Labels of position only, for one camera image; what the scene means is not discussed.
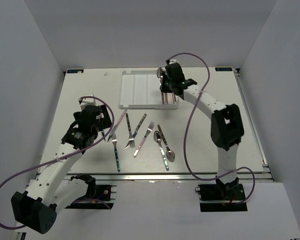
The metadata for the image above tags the pink handled spoon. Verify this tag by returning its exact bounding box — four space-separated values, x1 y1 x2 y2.
156 67 165 104

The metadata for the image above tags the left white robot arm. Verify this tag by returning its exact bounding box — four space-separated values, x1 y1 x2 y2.
11 104 112 234

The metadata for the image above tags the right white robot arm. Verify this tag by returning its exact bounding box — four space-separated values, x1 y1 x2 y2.
156 62 244 200

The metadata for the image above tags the white divided utensil tray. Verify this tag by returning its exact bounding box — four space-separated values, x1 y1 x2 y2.
119 70 179 110

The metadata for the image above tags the left blue corner sticker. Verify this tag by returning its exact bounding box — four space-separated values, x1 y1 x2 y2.
66 69 84 74

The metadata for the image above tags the blue corner sticker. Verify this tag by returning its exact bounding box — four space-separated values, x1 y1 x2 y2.
215 67 233 72
66 69 84 74

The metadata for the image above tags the right blue corner sticker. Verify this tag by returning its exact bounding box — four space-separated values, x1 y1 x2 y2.
215 67 233 72

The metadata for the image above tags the pink handled knife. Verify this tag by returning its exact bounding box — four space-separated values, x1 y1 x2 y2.
107 108 128 143

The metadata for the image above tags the green handled fork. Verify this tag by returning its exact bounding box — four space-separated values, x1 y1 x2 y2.
111 132 121 173

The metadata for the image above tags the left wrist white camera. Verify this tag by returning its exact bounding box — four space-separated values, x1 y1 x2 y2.
78 93 96 111

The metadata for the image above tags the wrist white camera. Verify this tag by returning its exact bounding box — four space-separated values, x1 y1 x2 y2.
166 59 179 65
78 93 96 111

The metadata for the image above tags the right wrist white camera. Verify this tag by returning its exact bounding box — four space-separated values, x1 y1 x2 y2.
166 59 179 65

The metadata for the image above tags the dark handled knife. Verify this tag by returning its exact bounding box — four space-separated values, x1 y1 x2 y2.
125 113 147 149

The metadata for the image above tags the dark handled fork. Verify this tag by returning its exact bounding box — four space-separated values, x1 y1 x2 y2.
125 113 135 149

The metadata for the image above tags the pink handled fork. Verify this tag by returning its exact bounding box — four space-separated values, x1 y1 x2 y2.
133 121 155 158

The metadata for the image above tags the green handled spoon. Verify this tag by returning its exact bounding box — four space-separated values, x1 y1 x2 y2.
153 130 169 171

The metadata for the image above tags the dark handled spoon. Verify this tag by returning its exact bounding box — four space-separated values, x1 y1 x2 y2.
157 124 176 162

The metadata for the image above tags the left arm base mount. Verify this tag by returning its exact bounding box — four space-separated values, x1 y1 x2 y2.
66 174 117 210

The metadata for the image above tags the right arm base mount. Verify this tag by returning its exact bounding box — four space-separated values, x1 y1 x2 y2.
194 184 248 213

